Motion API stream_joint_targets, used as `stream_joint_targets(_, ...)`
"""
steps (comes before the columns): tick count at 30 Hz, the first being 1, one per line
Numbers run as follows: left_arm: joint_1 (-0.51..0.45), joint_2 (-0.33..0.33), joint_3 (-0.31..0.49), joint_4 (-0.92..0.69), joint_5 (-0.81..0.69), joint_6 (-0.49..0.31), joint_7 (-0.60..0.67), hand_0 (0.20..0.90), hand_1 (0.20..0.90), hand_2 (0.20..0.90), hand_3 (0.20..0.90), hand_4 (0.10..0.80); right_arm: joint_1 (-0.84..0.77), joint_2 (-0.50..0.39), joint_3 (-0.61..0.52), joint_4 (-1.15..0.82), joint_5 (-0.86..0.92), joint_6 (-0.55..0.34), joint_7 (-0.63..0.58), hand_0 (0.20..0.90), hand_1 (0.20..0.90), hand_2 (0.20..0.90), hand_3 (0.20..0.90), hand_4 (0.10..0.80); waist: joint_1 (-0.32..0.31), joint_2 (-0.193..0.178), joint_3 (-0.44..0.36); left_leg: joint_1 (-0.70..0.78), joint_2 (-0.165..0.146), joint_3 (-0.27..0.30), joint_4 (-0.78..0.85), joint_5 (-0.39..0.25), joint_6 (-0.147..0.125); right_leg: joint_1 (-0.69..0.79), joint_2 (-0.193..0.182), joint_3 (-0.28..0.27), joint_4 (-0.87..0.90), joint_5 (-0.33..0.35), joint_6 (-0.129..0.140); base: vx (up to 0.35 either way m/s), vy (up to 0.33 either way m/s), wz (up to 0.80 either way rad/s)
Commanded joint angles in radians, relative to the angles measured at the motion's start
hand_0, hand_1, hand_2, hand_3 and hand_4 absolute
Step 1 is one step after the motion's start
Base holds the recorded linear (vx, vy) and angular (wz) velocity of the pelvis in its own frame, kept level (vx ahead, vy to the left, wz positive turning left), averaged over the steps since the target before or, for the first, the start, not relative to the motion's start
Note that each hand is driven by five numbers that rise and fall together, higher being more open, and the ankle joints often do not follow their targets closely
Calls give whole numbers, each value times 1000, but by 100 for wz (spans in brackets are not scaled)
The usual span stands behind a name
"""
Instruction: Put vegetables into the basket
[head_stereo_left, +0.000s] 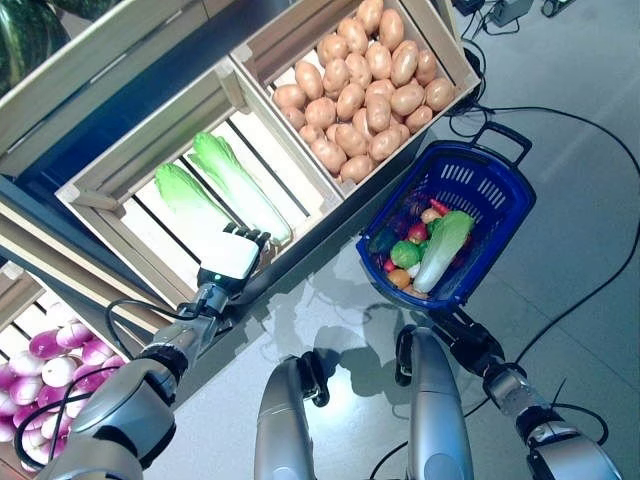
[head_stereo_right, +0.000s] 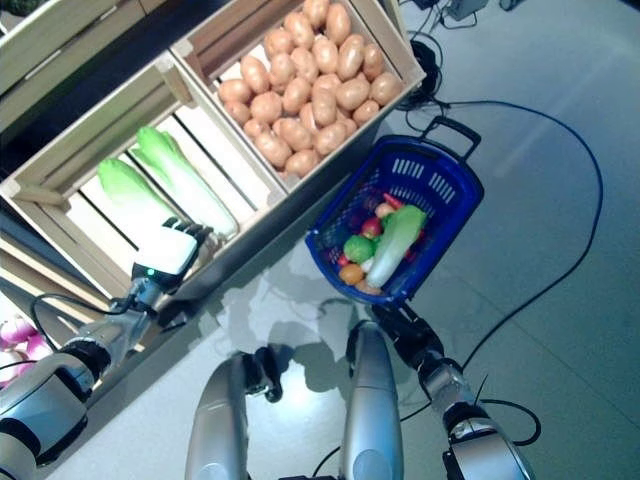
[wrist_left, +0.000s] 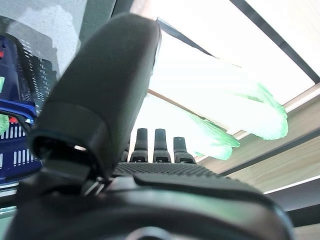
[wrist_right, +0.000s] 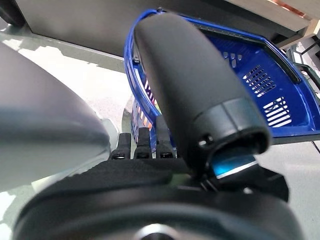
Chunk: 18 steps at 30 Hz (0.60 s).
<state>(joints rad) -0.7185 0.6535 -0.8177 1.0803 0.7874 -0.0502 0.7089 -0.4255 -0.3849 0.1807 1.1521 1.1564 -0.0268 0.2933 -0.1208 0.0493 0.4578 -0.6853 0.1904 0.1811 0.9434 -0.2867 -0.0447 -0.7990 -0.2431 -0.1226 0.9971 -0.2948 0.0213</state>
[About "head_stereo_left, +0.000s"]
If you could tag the wooden white-slat crate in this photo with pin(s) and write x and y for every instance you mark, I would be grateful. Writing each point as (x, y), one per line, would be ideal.
(150, 250)

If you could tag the small tan onion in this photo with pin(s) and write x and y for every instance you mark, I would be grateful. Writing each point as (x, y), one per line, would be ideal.
(431, 216)

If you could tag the wooden potato crate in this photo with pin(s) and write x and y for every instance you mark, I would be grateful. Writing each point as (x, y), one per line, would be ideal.
(435, 35)

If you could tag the silver right robot leg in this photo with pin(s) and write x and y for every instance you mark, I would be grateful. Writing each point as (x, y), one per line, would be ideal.
(435, 400)

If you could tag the small orange fruit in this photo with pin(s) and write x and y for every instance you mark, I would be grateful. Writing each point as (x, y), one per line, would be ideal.
(398, 277)

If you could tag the small red chili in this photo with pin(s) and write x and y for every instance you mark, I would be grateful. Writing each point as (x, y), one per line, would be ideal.
(437, 204)

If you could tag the green white napa cabbage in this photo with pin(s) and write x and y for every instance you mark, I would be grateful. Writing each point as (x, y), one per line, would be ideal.
(240, 190)
(190, 205)
(440, 250)

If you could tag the large wooden pumpkin crate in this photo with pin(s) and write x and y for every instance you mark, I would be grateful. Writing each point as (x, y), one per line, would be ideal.
(100, 65)

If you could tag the blue plastic shopping basket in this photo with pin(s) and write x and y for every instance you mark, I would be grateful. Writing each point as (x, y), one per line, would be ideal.
(475, 159)

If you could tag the black power brick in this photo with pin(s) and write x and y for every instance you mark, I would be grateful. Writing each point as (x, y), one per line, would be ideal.
(467, 6)

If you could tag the purple white turnip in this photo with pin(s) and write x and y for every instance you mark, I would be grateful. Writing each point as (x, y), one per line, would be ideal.
(97, 351)
(75, 334)
(59, 370)
(44, 344)
(26, 362)

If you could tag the wooden turnip crate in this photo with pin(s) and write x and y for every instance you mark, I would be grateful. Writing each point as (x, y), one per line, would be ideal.
(20, 295)

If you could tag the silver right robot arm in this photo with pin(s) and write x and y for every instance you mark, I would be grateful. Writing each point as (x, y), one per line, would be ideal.
(570, 455)

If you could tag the silver robot leg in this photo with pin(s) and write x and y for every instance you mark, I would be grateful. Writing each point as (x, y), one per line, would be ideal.
(435, 400)
(280, 425)

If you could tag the small green toy pepper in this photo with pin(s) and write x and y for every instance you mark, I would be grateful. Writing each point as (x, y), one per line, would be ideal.
(404, 252)

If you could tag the wooden vegetable display stand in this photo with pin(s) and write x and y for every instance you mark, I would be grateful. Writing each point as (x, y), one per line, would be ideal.
(75, 255)

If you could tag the small red tomato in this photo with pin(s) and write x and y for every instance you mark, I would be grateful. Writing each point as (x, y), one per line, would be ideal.
(417, 232)

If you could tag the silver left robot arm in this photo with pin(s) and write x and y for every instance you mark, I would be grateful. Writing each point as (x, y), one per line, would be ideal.
(125, 400)

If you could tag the grey box red button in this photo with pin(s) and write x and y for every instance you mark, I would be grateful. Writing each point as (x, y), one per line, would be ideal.
(510, 10)

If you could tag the green striped pumpkin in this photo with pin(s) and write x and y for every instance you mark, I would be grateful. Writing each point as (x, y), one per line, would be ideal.
(85, 6)
(25, 45)

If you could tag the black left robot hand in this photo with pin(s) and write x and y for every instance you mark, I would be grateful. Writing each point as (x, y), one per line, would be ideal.
(230, 255)

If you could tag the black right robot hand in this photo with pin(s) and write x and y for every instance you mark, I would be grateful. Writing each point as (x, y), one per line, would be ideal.
(470, 342)

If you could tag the silver left robot leg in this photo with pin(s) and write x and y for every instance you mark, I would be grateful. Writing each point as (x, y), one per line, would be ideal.
(280, 425)

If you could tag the brown potato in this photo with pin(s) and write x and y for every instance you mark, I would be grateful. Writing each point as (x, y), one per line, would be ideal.
(370, 12)
(419, 117)
(289, 96)
(356, 167)
(440, 94)
(391, 27)

